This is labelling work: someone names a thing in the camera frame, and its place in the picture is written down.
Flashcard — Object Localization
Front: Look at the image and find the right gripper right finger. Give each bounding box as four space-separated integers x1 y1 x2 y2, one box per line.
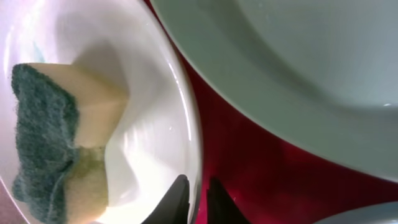
206 177 250 224

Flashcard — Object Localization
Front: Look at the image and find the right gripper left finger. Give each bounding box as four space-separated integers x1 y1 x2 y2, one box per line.
142 174 190 224

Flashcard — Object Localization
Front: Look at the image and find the cream white plate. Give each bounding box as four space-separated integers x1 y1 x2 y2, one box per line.
1 0 202 223

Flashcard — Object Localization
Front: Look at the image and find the green yellow sponge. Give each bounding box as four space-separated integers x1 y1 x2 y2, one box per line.
11 63 128 223

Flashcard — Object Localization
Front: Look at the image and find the light blue plate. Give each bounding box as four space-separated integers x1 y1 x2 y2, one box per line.
314 202 397 224

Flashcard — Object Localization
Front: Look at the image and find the mint green plate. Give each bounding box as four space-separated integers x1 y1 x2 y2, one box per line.
152 0 397 182

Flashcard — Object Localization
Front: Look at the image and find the red plastic tray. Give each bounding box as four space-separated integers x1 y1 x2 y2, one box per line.
142 0 398 224

